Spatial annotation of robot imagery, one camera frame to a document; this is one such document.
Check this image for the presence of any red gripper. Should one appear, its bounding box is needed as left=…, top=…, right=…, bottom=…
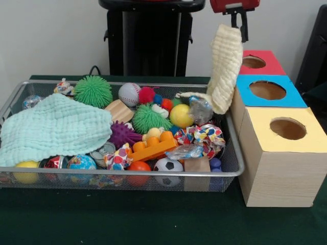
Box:
left=209, top=0, right=261, bottom=43

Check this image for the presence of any cream muslin cloth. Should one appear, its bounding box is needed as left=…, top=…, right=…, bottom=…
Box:
left=176, top=23, right=244, bottom=115

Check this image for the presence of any clear plastic bottle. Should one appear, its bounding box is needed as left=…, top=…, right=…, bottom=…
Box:
left=189, top=96, right=214, bottom=126

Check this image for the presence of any green spiky rubber ball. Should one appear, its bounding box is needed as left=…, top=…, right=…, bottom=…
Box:
left=74, top=75, right=114, bottom=109
left=132, top=103, right=173, bottom=135

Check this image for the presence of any wooden box with three holes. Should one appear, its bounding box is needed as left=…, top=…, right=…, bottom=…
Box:
left=228, top=50, right=322, bottom=208

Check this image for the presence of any black upright panel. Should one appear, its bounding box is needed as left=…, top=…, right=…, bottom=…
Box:
left=295, top=4, right=327, bottom=89

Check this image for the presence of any yellow tennis-style ball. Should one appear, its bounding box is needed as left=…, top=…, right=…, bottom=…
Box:
left=169, top=104, right=195, bottom=129

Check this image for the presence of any crumpled colourful patterned paper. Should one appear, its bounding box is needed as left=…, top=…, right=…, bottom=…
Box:
left=173, top=124, right=226, bottom=160

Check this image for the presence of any white baseball with red stitching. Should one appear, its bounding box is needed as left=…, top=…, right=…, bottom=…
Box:
left=118, top=82, right=142, bottom=107

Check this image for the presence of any orange plastic building block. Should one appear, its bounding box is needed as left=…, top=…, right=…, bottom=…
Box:
left=127, top=131, right=179, bottom=162

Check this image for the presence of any purple spiky ball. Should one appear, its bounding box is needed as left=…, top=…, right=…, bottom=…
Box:
left=108, top=120, right=143, bottom=150

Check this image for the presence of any dark green table cloth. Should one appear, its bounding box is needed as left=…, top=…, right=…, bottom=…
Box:
left=0, top=74, right=327, bottom=245

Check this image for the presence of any mint green muslin cloth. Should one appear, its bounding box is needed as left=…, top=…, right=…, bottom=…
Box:
left=0, top=93, right=113, bottom=168

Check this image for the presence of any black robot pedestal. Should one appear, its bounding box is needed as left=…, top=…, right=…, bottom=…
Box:
left=98, top=0, right=206, bottom=77

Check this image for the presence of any black cable loop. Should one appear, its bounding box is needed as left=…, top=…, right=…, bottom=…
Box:
left=88, top=65, right=103, bottom=76

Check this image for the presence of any silver wire mesh bin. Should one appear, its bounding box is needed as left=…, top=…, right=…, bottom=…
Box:
left=0, top=79, right=245, bottom=192

